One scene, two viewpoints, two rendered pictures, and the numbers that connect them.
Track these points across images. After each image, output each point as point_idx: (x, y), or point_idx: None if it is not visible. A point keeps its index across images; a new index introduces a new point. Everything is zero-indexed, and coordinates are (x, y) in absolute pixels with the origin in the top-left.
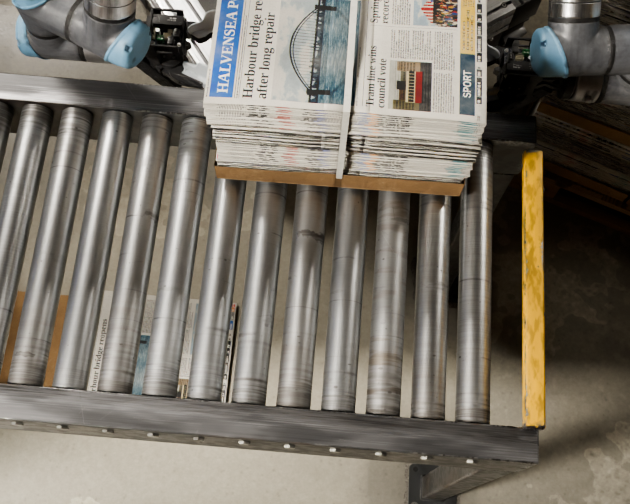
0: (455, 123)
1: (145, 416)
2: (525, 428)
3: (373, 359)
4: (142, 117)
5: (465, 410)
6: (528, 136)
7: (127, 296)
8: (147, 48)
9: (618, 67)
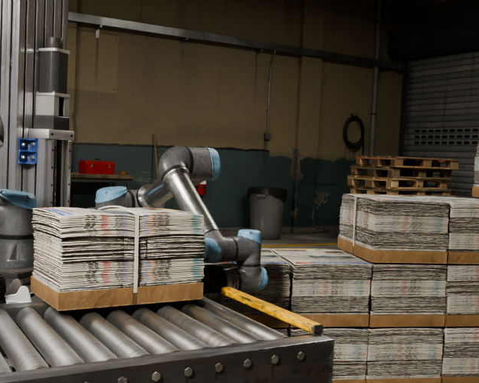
0: (189, 217)
1: (77, 368)
2: (314, 329)
3: (208, 338)
4: None
5: (277, 337)
6: (218, 291)
7: (26, 345)
8: None
9: (240, 247)
